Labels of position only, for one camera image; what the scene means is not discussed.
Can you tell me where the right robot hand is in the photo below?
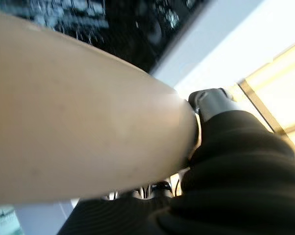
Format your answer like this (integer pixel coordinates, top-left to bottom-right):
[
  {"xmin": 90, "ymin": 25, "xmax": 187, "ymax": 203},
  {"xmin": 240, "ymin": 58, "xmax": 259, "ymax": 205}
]
[{"xmin": 58, "ymin": 87, "xmax": 295, "ymax": 235}]

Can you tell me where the beige round plate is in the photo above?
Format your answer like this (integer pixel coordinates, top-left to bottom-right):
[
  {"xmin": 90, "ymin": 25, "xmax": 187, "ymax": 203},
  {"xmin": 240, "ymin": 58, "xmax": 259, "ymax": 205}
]
[{"xmin": 0, "ymin": 11, "xmax": 200, "ymax": 206}]

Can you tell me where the dark wire dishwasher rack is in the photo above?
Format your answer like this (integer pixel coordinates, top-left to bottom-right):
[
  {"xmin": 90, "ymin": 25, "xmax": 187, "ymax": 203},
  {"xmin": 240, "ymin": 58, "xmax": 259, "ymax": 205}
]
[{"xmin": 0, "ymin": 0, "xmax": 204, "ymax": 71}]

